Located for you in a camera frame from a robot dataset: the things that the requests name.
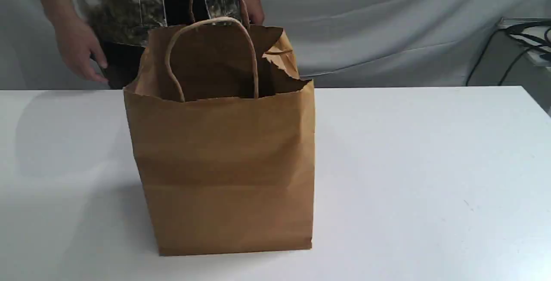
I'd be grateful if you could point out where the white draped backdrop cloth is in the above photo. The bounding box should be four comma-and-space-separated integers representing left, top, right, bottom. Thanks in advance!
1, 0, 525, 90

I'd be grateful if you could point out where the person in camouflage jacket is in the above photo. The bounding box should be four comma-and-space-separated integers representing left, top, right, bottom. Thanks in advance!
39, 0, 251, 90

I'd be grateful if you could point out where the black cable bundle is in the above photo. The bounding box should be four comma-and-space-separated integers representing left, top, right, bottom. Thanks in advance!
466, 21, 551, 86

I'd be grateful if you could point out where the person's right hand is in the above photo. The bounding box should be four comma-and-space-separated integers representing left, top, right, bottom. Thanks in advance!
53, 18, 108, 83

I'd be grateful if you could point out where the brown paper bag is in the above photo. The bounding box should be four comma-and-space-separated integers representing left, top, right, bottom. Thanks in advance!
124, 0, 316, 256

